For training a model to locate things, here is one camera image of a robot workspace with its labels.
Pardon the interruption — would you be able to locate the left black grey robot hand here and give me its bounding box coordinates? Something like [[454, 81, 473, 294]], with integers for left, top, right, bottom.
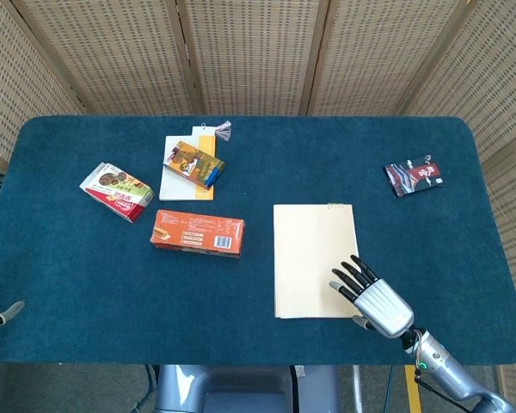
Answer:
[[0, 231, 26, 331]]

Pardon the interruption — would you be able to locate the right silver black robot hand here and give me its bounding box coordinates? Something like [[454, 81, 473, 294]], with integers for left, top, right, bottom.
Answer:
[[329, 254, 415, 340]]

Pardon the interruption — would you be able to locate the beige notebook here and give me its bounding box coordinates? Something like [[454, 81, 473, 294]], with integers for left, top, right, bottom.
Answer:
[[273, 202, 362, 320]]

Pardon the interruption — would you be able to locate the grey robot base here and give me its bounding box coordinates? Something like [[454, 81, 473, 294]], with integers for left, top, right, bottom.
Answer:
[[154, 364, 341, 413]]

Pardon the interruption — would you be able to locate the silver metal pole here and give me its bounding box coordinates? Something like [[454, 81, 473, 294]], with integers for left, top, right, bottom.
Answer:
[[352, 365, 365, 413]]

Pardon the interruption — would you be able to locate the white red cookie box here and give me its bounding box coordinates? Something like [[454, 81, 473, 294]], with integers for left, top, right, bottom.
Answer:
[[79, 162, 155, 224]]

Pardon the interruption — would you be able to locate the blue felt table mat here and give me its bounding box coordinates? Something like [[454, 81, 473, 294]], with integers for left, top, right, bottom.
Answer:
[[0, 114, 516, 367]]

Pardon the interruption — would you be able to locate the orange biscuit box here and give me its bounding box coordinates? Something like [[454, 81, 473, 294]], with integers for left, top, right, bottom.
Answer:
[[149, 209, 246, 259]]

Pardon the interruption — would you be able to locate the white yellow notebook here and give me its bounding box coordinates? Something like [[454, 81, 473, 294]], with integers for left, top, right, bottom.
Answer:
[[158, 134, 219, 202]]

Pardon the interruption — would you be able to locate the orange blue crayon box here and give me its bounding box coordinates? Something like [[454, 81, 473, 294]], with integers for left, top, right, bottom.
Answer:
[[162, 140, 226, 189]]

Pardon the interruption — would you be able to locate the woven wicker folding screen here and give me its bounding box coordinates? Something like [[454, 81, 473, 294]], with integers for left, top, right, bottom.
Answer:
[[0, 0, 516, 413]]

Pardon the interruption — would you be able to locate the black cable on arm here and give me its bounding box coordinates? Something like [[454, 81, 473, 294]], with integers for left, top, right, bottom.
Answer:
[[412, 373, 476, 409]]

